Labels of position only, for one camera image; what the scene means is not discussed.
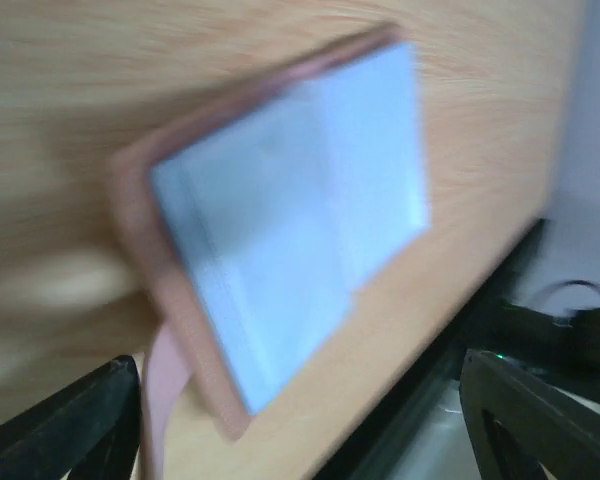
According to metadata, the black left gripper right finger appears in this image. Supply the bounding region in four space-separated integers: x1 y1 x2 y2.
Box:
459 350 600 479

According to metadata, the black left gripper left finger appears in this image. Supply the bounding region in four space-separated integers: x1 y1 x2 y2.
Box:
0 355 142 479

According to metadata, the pink card holder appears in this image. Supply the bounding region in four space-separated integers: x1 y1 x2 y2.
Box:
110 22 430 479

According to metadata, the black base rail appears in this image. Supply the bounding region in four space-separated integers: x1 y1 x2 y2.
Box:
314 219 600 479

